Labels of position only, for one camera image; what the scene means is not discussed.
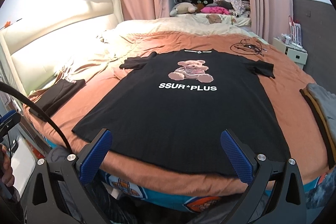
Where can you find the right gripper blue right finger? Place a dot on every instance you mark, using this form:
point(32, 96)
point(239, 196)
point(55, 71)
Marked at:
point(241, 157)

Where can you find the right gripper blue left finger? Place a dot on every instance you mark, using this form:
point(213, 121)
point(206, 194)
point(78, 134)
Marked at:
point(92, 155)

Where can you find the black bear print t-shirt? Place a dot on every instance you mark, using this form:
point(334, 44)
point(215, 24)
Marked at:
point(171, 108)

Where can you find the stacked folded clothes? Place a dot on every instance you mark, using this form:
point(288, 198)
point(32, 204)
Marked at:
point(322, 105)

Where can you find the pink clothing pile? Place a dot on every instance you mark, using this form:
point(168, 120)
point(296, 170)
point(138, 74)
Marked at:
point(215, 10)

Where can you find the person left hand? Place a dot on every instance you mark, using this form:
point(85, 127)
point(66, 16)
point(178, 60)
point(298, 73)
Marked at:
point(7, 178)

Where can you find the blue patterned bed sheet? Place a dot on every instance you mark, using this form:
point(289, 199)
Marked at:
point(121, 187)

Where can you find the orange brown blanket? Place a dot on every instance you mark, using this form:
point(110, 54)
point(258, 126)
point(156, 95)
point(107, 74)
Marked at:
point(293, 114)

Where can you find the folded black garment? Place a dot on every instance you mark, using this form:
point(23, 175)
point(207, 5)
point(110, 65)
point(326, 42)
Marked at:
point(50, 100)

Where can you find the cream padded headboard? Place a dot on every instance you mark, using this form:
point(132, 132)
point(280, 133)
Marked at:
point(34, 49)

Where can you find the cream white duvet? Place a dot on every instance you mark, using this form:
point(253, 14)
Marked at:
point(198, 24)

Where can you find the white bedside cabinet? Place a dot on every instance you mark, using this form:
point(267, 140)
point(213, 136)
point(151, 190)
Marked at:
point(297, 55)

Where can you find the floral fabric pile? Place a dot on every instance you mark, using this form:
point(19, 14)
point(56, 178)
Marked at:
point(237, 7)

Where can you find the beige plush toy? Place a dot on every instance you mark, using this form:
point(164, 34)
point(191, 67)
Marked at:
point(183, 8)

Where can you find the wire rack with items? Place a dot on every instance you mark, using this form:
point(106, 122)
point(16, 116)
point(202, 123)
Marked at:
point(294, 36)

